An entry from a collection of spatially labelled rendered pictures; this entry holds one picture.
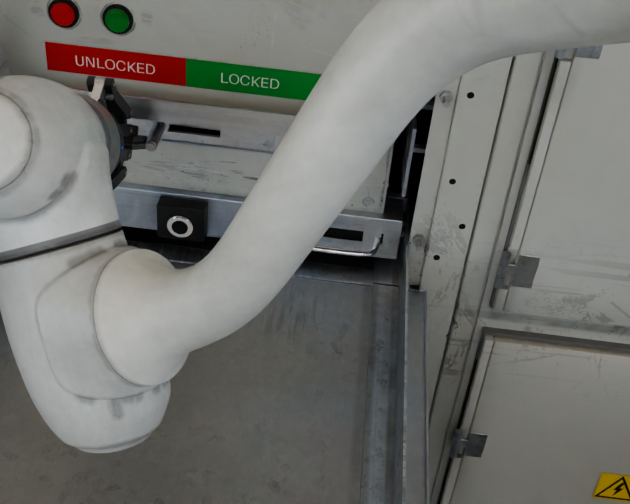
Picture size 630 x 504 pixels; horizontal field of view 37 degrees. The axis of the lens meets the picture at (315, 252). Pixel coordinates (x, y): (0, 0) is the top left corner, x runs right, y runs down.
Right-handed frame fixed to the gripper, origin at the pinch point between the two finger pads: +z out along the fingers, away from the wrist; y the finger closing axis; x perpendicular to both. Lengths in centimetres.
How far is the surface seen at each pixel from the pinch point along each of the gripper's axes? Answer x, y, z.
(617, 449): 66, 34, 21
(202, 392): 12.1, 25.2, -7.0
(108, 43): -3.6, -10.5, 2.3
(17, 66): -14.3, -6.8, 4.4
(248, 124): 13.0, -3.4, 1.7
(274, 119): 15.9, -4.3, 1.2
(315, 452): 24.8, 28.3, -12.4
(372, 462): 30.6, 28.3, -13.2
